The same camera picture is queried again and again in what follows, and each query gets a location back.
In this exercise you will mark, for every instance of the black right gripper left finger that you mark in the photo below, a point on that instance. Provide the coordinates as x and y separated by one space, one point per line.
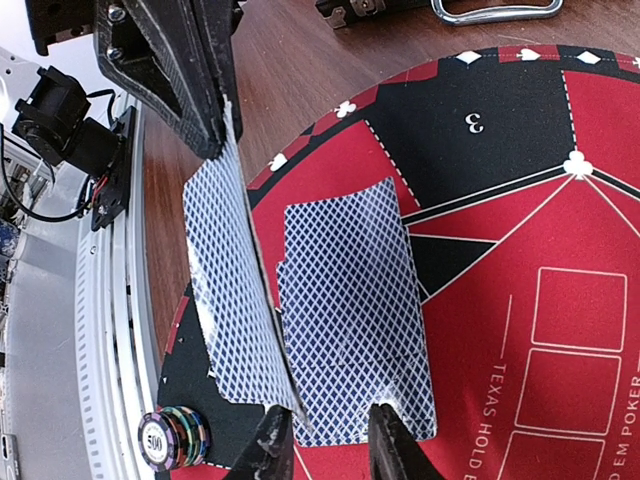
270 453

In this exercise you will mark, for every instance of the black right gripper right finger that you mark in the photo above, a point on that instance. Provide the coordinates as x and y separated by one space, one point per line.
393 452

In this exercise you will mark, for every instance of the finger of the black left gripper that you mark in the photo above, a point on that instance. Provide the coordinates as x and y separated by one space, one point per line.
216 22

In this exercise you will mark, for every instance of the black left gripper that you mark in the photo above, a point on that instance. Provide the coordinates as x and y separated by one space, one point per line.
169 54

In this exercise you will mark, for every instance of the blue-backed playing card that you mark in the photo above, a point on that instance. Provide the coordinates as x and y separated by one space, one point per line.
243 339

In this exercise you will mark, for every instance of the black poker chip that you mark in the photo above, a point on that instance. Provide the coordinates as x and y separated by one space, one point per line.
173 437

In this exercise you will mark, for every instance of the grey playing card deck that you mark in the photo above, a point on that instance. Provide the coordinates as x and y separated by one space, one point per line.
352 319

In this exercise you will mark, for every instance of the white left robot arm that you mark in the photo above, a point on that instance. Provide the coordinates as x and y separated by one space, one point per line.
52 118

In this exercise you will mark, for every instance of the black poker chip case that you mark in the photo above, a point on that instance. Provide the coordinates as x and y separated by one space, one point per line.
340 14

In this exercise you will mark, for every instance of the round red black poker mat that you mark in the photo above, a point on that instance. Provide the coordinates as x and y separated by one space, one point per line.
516 171

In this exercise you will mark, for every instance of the aluminium front rail frame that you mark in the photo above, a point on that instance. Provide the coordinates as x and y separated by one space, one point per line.
80 356

